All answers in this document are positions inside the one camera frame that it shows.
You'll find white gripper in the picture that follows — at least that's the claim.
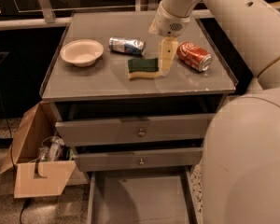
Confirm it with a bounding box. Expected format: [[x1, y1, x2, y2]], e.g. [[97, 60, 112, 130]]
[[148, 3, 190, 77]]

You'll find green yellow sponge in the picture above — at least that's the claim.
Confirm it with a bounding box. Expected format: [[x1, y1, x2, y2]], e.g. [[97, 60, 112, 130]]
[[127, 58, 161, 79]]

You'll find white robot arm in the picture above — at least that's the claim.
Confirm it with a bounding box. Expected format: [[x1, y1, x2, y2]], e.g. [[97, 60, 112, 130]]
[[149, 0, 280, 224]]

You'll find grey top drawer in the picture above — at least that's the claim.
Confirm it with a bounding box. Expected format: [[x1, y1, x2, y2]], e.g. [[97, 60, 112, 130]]
[[56, 114, 214, 147]]

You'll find grey drawer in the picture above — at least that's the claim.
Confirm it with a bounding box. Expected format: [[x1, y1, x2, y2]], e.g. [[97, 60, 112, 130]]
[[74, 147, 203, 172], [56, 114, 214, 147], [87, 166, 203, 224]]

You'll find grey drawer cabinet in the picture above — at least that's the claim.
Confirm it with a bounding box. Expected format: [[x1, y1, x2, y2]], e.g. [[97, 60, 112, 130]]
[[39, 10, 238, 224]]

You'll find grey middle drawer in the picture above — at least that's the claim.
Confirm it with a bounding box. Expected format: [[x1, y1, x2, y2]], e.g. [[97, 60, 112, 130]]
[[74, 147, 203, 172]]

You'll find grey bottom drawer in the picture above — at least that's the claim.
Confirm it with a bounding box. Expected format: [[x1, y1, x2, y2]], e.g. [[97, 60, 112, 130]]
[[87, 166, 203, 224]]

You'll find crushed blue silver can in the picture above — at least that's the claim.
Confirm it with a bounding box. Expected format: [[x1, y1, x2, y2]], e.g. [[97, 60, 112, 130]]
[[108, 37, 146, 56]]

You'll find red cola can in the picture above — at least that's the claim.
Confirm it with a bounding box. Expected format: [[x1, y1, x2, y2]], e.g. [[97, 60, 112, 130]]
[[176, 42, 212, 72]]

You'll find beige paper bowl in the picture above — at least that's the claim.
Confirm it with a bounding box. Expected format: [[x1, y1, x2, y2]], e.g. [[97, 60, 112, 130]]
[[60, 39, 104, 67]]

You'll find metal window railing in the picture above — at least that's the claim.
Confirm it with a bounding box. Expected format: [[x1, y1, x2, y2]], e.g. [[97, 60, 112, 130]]
[[0, 0, 280, 32]]

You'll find open cardboard box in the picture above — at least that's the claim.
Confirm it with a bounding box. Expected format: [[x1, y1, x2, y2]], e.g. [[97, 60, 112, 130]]
[[0, 102, 88, 198]]

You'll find black floor cable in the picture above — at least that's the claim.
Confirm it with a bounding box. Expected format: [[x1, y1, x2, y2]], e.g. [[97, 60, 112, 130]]
[[19, 197, 32, 224]]

